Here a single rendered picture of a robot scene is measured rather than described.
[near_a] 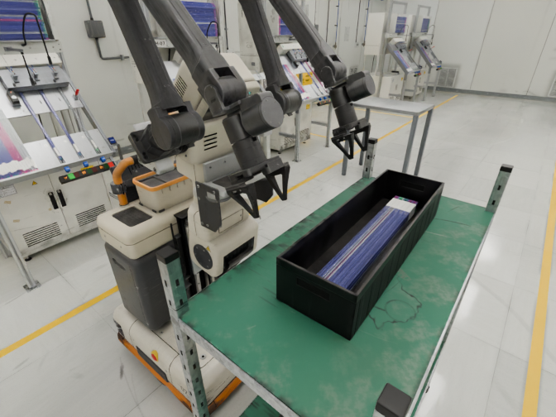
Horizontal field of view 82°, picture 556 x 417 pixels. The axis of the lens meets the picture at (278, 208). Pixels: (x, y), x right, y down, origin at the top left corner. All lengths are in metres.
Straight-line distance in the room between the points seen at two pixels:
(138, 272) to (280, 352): 0.85
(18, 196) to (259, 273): 2.14
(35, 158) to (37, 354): 1.10
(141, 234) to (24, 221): 1.56
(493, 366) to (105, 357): 1.94
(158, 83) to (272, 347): 0.61
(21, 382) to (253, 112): 1.78
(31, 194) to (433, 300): 2.48
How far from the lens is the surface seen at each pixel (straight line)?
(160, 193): 1.32
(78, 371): 1.99
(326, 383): 0.59
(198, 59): 0.68
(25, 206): 2.72
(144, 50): 0.84
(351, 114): 0.99
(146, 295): 1.43
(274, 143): 4.27
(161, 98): 0.81
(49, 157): 2.40
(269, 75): 1.12
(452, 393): 1.86
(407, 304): 0.74
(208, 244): 1.14
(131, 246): 1.28
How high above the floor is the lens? 1.45
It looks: 29 degrees down
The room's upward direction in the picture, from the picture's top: straight up
